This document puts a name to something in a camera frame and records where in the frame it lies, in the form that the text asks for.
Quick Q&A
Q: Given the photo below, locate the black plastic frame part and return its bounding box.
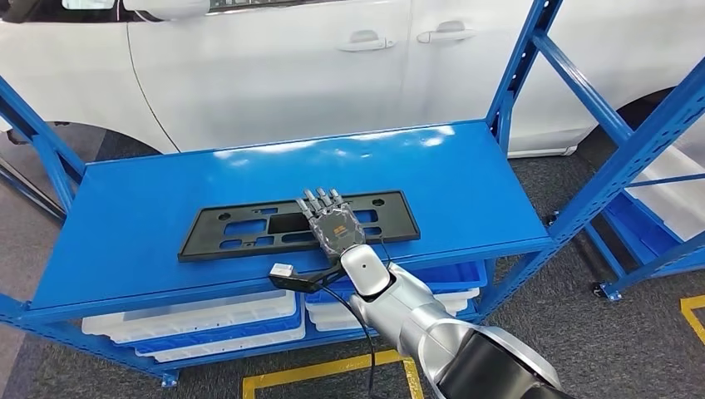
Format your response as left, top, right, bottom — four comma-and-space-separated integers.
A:
177, 190, 422, 264

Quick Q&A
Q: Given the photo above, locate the blue metal shelf rack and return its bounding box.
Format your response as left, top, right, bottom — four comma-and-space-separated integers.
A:
0, 0, 705, 388

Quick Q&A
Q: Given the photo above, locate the blue wheeled shelf rack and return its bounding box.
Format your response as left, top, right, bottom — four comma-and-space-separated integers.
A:
584, 173, 705, 303

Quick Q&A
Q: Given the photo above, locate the white car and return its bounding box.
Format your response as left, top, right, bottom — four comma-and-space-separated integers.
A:
0, 0, 705, 160

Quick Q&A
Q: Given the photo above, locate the translucent white plastic bin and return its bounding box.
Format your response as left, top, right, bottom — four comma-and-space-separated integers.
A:
81, 290, 298, 345

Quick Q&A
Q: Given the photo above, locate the large white plastic bin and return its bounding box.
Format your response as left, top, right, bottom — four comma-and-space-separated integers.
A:
624, 145, 705, 242

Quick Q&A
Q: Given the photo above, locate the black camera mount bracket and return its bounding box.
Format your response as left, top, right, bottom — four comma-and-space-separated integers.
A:
268, 264, 345, 294

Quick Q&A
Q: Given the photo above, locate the black cable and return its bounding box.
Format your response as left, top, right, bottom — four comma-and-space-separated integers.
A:
322, 286, 378, 399

